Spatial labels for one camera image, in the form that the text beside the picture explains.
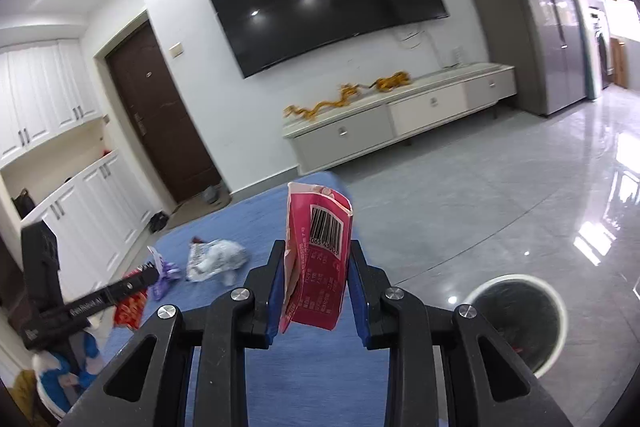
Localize shoes by door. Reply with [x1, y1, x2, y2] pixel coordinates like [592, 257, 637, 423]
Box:
[149, 211, 169, 233]

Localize dark brown door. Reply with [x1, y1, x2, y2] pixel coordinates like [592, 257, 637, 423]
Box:
[105, 22, 221, 202]

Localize golden dragon ornament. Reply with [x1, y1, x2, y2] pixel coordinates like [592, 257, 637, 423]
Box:
[283, 72, 411, 121]

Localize white shoe cabinet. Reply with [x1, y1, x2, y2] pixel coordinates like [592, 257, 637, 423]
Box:
[1, 39, 156, 299]

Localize silver foil wrapper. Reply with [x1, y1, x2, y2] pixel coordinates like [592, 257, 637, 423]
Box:
[186, 237, 250, 287]

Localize left blue white gloved hand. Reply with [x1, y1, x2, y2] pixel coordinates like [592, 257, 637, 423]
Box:
[32, 312, 111, 421]

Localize white grey TV cabinet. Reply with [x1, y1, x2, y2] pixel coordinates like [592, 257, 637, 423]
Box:
[283, 63, 516, 173]

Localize red snack wrapper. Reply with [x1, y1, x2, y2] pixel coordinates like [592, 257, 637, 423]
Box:
[113, 289, 148, 332]

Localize white wall switch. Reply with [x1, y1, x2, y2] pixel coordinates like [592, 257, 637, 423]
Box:
[169, 42, 183, 58]

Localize purple wrapper left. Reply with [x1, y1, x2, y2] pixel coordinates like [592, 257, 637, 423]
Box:
[148, 246, 182, 303]

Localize white trash bin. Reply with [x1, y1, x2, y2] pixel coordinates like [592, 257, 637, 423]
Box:
[464, 274, 568, 378]

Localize pink red snack bag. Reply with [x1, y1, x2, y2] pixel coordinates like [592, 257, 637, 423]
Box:
[279, 182, 354, 332]

